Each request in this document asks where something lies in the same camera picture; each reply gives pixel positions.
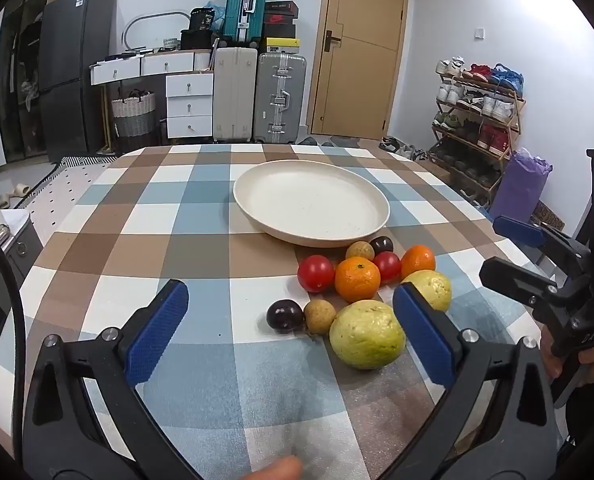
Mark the person's left hand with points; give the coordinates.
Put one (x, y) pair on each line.
(277, 470)

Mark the silver suitcase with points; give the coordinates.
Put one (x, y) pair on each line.
(280, 97)

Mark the woven laundry basket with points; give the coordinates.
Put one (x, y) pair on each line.
(133, 117)

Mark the person's right hand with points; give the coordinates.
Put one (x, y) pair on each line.
(552, 360)

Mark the white desk with drawers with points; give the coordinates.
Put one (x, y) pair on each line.
(152, 64)

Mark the orange mandarin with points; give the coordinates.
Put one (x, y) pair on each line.
(418, 261)
(357, 280)

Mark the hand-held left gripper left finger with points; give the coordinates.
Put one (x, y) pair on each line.
(157, 330)

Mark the oval silver mirror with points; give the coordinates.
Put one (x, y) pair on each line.
(129, 27)

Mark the checkered tablecloth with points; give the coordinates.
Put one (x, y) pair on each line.
(177, 260)

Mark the person's right forearm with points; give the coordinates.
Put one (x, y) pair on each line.
(592, 425)

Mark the black printed container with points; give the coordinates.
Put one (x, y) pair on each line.
(201, 19)

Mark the purple bag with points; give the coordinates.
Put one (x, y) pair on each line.
(519, 190)

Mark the large yellow-green guava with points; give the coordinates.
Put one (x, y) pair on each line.
(367, 335)

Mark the black storage box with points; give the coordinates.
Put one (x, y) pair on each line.
(196, 40)

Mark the grey side cabinet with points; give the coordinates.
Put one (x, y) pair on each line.
(22, 255)

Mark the beige slipper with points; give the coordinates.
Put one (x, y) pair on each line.
(19, 189)
(5, 201)

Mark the blue plastic bag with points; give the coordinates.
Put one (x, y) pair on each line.
(217, 15)

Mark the wooden shoe rack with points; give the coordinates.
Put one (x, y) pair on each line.
(469, 144)

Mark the glass door wardrobe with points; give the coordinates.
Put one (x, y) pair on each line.
(22, 85)

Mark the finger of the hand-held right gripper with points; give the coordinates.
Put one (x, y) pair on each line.
(512, 277)
(519, 231)

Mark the small metal case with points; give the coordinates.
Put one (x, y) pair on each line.
(0, 232)

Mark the wooden door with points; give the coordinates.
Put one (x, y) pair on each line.
(362, 60)

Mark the brown longan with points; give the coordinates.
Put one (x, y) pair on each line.
(320, 316)
(359, 251)

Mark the small yellow guava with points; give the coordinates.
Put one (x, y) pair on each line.
(434, 290)

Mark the scattered loose sneakers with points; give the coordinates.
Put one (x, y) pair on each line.
(402, 147)

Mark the red and black shoe box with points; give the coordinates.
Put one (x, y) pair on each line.
(279, 19)

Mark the red tomato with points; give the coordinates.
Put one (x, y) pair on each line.
(315, 274)
(387, 266)

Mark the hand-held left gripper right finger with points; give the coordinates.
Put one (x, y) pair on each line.
(424, 332)

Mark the teal suitcase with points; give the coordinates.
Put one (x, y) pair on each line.
(244, 7)

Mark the grey slipper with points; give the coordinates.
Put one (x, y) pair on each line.
(307, 141)
(324, 142)

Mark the beige suitcase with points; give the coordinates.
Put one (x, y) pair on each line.
(234, 92)

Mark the cream round plate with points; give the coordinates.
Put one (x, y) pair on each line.
(312, 205)

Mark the plain black shoe box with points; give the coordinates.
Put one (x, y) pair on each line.
(279, 31)

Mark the small white basket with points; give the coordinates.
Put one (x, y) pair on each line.
(170, 41)

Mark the black refrigerator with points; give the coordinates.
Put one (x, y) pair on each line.
(77, 60)

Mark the white drawer cabinet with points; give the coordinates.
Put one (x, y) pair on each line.
(189, 105)

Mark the rows of racked sneakers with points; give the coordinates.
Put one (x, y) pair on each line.
(477, 105)

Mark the dark purple plum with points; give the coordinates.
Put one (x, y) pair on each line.
(285, 316)
(381, 245)

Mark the yellow and black shoe box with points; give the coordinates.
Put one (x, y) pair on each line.
(278, 46)

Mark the brown patterned box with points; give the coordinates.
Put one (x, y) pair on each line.
(547, 214)

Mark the black and white striped rug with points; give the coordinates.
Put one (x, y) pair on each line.
(82, 161)

